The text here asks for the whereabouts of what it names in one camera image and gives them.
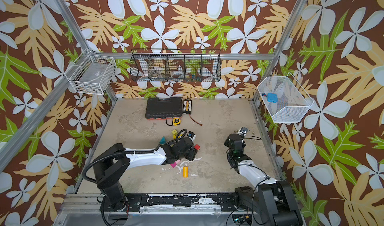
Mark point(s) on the black battery holder box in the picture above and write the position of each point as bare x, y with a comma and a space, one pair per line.
187, 106

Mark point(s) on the yellow tape measure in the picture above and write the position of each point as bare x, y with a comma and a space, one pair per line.
176, 121

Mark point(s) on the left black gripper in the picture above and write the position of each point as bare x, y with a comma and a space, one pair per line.
193, 155

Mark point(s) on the white wire basket left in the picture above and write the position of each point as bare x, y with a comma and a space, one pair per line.
91, 73

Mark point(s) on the black wire basket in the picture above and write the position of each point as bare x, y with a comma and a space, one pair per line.
198, 65

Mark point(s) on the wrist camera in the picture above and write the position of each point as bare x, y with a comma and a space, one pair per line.
191, 135
243, 131

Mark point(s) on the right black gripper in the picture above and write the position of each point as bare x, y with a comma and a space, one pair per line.
235, 137

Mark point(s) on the orange cylinder block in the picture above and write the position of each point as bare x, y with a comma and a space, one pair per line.
185, 172

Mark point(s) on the blue object in basket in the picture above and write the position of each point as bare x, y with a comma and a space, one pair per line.
272, 98

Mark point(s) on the white mesh basket right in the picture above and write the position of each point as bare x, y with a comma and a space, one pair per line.
294, 101

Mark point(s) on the tape roll in basket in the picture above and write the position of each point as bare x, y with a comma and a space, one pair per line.
177, 74

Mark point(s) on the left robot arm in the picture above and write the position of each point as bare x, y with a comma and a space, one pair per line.
107, 169

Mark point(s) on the black tool case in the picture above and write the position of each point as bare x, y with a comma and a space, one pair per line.
166, 108

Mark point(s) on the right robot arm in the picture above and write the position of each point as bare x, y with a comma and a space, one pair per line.
274, 201

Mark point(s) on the magenta block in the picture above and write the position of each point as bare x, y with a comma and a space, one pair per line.
173, 165

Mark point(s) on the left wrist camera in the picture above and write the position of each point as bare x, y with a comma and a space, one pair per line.
191, 135

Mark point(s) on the teal triangle block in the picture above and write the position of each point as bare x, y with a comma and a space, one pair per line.
162, 141

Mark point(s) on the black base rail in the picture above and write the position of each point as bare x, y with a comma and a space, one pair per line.
137, 202

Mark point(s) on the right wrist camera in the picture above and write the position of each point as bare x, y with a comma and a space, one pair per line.
243, 131

